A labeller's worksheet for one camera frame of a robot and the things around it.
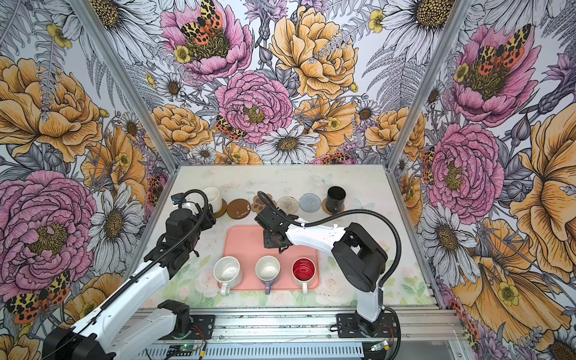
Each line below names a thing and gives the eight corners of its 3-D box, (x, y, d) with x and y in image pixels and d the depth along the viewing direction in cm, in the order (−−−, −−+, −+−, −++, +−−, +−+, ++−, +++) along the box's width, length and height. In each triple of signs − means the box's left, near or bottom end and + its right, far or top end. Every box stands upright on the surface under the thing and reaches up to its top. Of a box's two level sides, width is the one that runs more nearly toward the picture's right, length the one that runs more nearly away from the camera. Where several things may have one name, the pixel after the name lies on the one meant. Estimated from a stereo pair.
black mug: (327, 219, 103) (330, 205, 95) (325, 200, 110) (327, 186, 102) (344, 219, 103) (348, 205, 95) (341, 200, 110) (345, 186, 102)
